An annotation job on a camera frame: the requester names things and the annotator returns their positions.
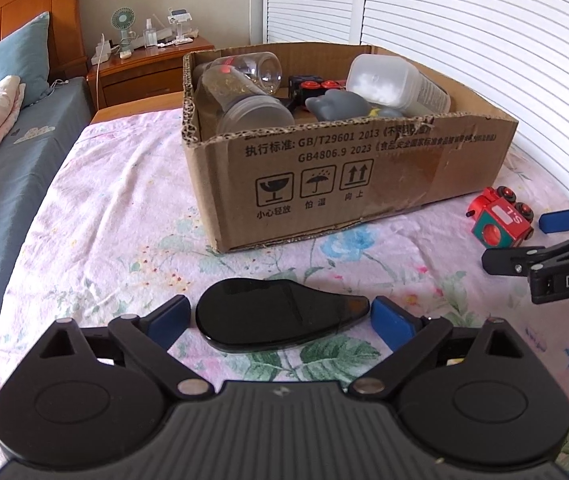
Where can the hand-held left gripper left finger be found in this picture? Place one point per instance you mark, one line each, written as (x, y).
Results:
(169, 321)

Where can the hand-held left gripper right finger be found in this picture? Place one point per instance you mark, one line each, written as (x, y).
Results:
(389, 322)

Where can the red toy train car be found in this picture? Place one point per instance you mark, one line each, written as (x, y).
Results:
(502, 217)

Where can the black glossy teardrop plate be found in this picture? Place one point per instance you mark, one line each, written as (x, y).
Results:
(274, 315)

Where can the cardboard box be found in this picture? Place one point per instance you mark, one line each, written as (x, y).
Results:
(344, 170)

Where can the white plastic container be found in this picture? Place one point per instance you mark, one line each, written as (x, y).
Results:
(389, 80)

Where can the grey toy animal figure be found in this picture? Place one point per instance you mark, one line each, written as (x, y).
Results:
(339, 105)

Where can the clear glass jar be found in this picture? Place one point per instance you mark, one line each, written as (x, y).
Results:
(249, 70)
(254, 112)

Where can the black toy train car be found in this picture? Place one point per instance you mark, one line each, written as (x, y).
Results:
(309, 87)

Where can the pink floral bed sheet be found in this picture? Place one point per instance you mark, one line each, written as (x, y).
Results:
(114, 220)

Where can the white louvred closet door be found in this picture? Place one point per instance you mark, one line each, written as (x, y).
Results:
(314, 0)
(489, 35)

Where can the blue bed sheet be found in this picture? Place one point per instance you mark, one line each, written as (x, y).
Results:
(19, 170)

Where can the wooden nightstand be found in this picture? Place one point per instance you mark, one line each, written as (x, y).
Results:
(154, 70)

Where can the white power strip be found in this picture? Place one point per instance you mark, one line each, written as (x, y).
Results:
(102, 50)

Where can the clear spray bottle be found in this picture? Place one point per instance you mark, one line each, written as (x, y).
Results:
(150, 35)

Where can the clear phone stand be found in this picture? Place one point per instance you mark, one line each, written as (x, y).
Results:
(179, 22)

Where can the blue pillow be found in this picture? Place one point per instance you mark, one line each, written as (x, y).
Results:
(9, 65)

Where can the small green desk fan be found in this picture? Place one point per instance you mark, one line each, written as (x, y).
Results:
(122, 22)

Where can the wooden bed frame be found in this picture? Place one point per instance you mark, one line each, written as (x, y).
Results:
(129, 107)

